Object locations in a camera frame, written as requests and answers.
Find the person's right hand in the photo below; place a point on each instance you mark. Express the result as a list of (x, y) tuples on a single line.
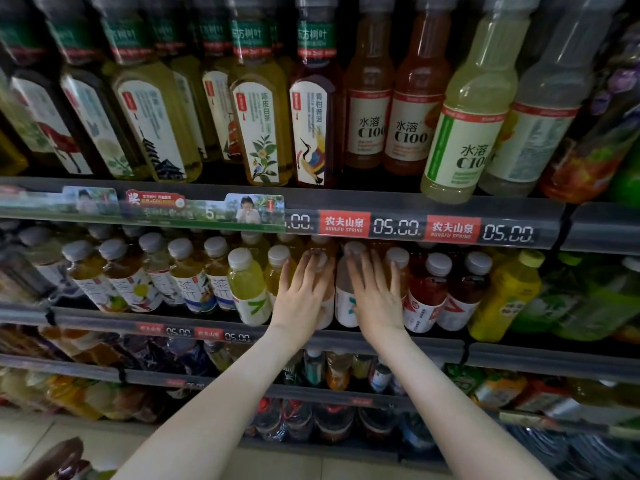
[(378, 300)]

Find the person's left hand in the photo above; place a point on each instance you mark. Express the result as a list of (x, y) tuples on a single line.
[(300, 305)]

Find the drinks shelf unit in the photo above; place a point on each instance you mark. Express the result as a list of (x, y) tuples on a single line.
[(600, 230)]

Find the person's right forearm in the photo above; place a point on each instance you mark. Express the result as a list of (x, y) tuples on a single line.
[(450, 415)]

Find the person's left forearm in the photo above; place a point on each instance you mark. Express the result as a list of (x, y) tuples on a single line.
[(220, 415)]

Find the red shelf price strip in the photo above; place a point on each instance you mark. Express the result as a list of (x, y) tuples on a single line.
[(400, 227)]

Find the narrow shelf price strip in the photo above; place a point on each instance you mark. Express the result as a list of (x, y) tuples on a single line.
[(195, 332)]

